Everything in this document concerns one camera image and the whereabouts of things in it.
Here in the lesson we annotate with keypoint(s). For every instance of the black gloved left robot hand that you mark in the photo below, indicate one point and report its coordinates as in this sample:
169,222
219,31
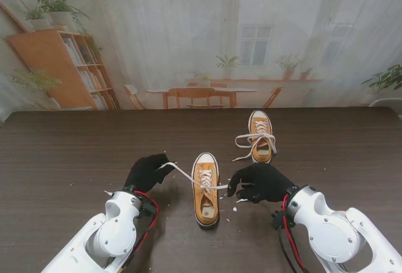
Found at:
147,174

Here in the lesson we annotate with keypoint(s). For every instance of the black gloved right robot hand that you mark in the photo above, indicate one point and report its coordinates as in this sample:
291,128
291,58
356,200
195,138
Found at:
267,182

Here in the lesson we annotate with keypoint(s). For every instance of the yellow canvas sneaker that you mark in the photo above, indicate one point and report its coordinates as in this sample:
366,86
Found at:
204,160
260,119

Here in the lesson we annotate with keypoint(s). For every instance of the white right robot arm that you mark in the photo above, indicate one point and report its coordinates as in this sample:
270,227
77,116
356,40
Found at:
342,235

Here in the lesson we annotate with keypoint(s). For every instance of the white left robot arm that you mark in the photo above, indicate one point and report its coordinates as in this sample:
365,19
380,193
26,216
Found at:
103,235

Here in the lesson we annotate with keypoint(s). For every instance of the printed room scene backdrop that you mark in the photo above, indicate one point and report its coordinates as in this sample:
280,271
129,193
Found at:
172,34

